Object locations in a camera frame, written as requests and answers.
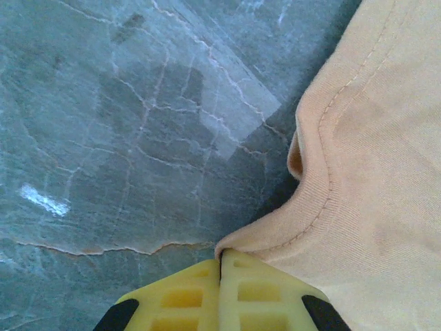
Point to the brown t-shirt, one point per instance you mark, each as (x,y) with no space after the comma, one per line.
(379,172)

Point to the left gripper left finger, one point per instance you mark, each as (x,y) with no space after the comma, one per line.
(179,300)

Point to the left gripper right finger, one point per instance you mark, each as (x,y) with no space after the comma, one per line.
(262,296)

